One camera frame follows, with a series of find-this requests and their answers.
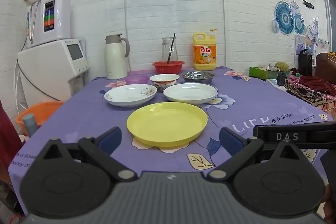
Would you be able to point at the yellow plastic plate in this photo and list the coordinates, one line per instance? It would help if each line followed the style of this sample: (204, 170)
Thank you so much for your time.
(166, 123)

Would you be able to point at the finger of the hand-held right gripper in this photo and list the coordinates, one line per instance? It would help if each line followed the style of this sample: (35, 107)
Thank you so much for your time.
(309, 134)

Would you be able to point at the medium blue paper fan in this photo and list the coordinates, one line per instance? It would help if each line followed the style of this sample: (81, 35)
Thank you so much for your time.
(299, 24)

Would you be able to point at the white countertop appliance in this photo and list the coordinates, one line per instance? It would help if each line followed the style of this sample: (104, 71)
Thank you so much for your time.
(44, 71)

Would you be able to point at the wall picture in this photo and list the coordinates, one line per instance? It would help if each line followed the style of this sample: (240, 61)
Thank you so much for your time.
(300, 44)

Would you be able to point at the large blue paper fan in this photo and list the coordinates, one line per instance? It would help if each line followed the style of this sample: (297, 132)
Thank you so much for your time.
(283, 18)

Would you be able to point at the white water purifier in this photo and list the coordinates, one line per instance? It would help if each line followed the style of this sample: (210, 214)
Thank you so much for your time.
(59, 19)

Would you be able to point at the glass pitcher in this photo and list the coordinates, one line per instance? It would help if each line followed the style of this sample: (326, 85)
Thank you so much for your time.
(164, 49)

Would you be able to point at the white plate with blue rim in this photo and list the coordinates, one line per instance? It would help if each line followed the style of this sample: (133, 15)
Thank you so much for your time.
(190, 92)

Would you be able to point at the white thermos jug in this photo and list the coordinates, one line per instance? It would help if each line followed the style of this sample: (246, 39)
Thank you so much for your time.
(114, 58)

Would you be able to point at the dark red cloth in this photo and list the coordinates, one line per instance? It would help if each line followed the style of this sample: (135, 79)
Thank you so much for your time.
(8, 127)

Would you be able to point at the grey cylinder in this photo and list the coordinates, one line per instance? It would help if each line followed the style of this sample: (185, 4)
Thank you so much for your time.
(30, 124)

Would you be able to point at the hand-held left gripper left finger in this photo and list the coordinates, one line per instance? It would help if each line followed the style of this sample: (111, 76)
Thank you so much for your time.
(110, 141)

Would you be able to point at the white power strip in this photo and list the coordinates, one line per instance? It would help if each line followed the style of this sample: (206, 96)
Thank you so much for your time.
(273, 83)

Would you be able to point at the black power adapter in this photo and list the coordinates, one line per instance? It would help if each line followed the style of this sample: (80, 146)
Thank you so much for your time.
(282, 79)

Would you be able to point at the yellow loofah sponge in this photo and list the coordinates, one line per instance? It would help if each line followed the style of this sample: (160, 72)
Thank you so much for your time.
(281, 65)

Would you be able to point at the purple floral tablecloth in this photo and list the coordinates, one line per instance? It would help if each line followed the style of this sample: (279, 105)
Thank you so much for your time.
(78, 113)

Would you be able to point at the white plate with floral print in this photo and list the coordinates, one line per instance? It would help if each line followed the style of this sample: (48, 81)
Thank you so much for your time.
(126, 95)

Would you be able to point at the black wall sign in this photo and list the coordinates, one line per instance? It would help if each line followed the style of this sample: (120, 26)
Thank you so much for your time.
(307, 3)

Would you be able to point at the red knitted cloth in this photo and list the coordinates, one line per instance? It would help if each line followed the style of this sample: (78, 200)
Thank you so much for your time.
(317, 83)

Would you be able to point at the white ceramic bowl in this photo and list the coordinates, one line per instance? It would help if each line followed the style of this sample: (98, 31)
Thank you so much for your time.
(164, 81)

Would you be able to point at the purple plastic bowl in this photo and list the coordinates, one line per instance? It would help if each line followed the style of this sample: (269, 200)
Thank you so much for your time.
(136, 79)

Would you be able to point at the red plastic basin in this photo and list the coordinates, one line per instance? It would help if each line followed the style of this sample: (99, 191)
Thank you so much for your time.
(161, 67)

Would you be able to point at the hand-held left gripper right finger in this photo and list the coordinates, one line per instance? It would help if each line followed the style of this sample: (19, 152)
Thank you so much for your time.
(231, 140)

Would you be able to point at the yellow detergent bottle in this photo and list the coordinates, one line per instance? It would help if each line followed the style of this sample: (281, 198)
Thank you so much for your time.
(204, 56)

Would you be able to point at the stainless steel bowl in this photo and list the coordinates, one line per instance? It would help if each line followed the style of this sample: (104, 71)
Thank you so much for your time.
(198, 77)

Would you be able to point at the orange plastic basin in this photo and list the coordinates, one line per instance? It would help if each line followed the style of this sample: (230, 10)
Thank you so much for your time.
(44, 111)

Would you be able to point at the green box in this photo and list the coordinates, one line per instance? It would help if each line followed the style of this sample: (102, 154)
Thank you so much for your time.
(258, 73)

